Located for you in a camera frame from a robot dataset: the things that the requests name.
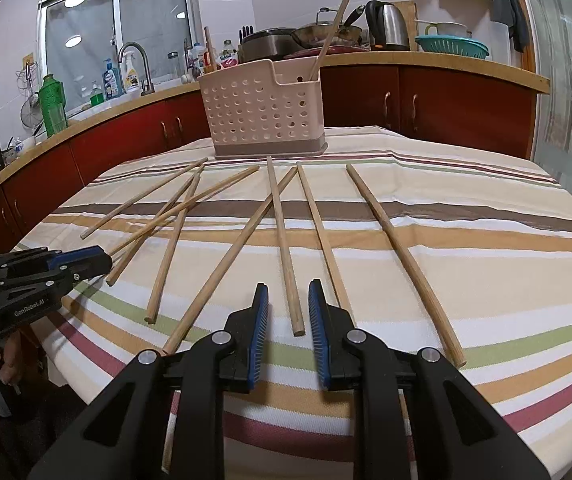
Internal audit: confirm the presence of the hanging metal strainer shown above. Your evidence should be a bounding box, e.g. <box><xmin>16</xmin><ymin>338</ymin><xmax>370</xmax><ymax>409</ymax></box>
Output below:
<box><xmin>18</xmin><ymin>92</ymin><xmax>44</xmax><ymax>136</ymax></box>

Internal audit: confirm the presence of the wooden countertop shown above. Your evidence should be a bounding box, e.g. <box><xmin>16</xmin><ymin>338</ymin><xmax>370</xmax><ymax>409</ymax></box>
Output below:
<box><xmin>0</xmin><ymin>50</ymin><xmax>551</xmax><ymax>181</ymax></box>

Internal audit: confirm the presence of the grey rice cooker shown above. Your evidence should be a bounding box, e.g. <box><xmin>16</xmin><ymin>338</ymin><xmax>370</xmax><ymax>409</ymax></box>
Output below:
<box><xmin>242</xmin><ymin>29</ymin><xmax>297</xmax><ymax>61</ymax></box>

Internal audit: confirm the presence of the steel electric kettle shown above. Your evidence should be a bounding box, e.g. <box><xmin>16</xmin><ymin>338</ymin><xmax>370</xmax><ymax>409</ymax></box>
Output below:
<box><xmin>365</xmin><ymin>0</ymin><xmax>411</xmax><ymax>52</ymax></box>

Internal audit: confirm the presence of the metal kitchen faucet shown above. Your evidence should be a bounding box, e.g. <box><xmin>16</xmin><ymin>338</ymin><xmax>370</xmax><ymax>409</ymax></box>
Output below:
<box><xmin>117</xmin><ymin>42</ymin><xmax>155</xmax><ymax>96</ymax></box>

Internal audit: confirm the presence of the wooden cutting board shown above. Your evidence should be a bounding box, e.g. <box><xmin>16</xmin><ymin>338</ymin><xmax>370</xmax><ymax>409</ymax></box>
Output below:
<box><xmin>396</xmin><ymin>1</ymin><xmax>419</xmax><ymax>51</ymax></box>

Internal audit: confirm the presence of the white plastic pitcher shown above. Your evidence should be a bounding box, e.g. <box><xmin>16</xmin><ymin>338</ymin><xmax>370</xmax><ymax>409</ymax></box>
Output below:
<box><xmin>488</xmin><ymin>21</ymin><xmax>511</xmax><ymax>66</ymax></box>

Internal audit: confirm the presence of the striped tablecloth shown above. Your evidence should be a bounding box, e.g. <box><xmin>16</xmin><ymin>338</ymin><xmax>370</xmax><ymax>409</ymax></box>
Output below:
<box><xmin>13</xmin><ymin>127</ymin><xmax>572</xmax><ymax>480</ymax></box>

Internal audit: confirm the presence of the wooden chopstick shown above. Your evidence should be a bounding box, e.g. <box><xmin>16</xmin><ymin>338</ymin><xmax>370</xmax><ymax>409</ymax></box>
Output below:
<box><xmin>266</xmin><ymin>156</ymin><xmax>307</xmax><ymax>337</ymax></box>
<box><xmin>309</xmin><ymin>0</ymin><xmax>353</xmax><ymax>82</ymax></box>
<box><xmin>162</xmin><ymin>165</ymin><xmax>299</xmax><ymax>357</ymax></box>
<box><xmin>296</xmin><ymin>161</ymin><xmax>354</xmax><ymax>313</ymax></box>
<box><xmin>146</xmin><ymin>172</ymin><xmax>204</xmax><ymax>324</ymax></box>
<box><xmin>110</xmin><ymin>164</ymin><xmax>261</xmax><ymax>259</ymax></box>
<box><xmin>105</xmin><ymin>163</ymin><xmax>205</xmax><ymax>287</ymax></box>
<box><xmin>346</xmin><ymin>163</ymin><xmax>466</xmax><ymax>368</ymax></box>
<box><xmin>80</xmin><ymin>156</ymin><xmax>209</xmax><ymax>240</ymax></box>

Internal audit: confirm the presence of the teal plastic colander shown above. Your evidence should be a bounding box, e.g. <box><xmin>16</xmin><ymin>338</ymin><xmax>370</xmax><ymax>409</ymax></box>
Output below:
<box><xmin>414</xmin><ymin>35</ymin><xmax>490</xmax><ymax>59</ymax></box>

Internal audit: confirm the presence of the pink perforated utensil basket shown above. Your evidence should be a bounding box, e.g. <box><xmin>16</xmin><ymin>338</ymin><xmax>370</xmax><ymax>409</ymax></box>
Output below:
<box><xmin>198</xmin><ymin>58</ymin><xmax>329</xmax><ymax>160</ymax></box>

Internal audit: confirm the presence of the green thermos bottle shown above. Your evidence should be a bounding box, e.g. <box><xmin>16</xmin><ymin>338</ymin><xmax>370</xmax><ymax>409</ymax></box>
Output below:
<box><xmin>38</xmin><ymin>74</ymin><xmax>69</xmax><ymax>136</ymax></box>

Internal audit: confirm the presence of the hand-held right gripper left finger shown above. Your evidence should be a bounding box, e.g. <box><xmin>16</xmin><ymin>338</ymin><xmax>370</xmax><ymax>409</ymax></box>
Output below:
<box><xmin>26</xmin><ymin>282</ymin><xmax>271</xmax><ymax>480</ymax></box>

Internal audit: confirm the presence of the blue soap pump bottle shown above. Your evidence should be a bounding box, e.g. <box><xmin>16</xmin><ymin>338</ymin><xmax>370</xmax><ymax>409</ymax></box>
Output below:
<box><xmin>102</xmin><ymin>58</ymin><xmax>120</xmax><ymax>100</ymax></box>

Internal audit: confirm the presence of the dark hanging cloth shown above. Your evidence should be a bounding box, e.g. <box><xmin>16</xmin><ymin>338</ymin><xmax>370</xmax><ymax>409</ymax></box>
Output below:
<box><xmin>488</xmin><ymin>0</ymin><xmax>531</xmax><ymax>53</ymax></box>

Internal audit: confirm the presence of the white spray bottle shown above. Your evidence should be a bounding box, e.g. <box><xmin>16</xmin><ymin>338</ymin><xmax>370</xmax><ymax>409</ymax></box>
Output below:
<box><xmin>122</xmin><ymin>52</ymin><xmax>142</xmax><ymax>93</ymax></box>

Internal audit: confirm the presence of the white plastic bottle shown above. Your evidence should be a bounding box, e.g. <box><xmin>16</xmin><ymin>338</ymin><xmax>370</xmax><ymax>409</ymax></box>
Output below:
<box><xmin>189</xmin><ymin>42</ymin><xmax>207</xmax><ymax>76</ymax></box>

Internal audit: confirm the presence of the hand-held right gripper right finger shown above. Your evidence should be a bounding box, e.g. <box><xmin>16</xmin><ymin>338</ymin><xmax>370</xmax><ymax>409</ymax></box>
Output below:
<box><xmin>307</xmin><ymin>280</ymin><xmax>551</xmax><ymax>480</ymax></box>

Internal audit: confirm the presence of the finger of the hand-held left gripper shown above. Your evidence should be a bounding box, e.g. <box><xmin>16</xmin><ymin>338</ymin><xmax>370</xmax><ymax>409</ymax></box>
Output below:
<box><xmin>1</xmin><ymin>246</ymin><xmax>113</xmax><ymax>301</ymax></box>
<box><xmin>0</xmin><ymin>249</ymin><xmax>62</xmax><ymax>283</ymax></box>

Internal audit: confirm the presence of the steel wok with lid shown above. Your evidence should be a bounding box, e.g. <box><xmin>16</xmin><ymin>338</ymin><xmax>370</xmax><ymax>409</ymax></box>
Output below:
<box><xmin>291</xmin><ymin>6</ymin><xmax>367</xmax><ymax>48</ymax></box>

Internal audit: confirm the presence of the white bowl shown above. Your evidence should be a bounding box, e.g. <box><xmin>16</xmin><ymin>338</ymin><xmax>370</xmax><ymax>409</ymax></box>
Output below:
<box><xmin>3</xmin><ymin>135</ymin><xmax>37</xmax><ymax>163</ymax></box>

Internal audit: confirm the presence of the sliding glass window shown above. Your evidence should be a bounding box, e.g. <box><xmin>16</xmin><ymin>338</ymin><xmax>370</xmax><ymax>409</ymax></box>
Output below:
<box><xmin>38</xmin><ymin>0</ymin><xmax>194</xmax><ymax>111</ymax></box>

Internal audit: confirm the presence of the wooden knife block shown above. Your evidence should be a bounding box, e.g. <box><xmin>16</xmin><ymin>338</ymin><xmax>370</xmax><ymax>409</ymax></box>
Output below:
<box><xmin>238</xmin><ymin>24</ymin><xmax>257</xmax><ymax>61</ymax></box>

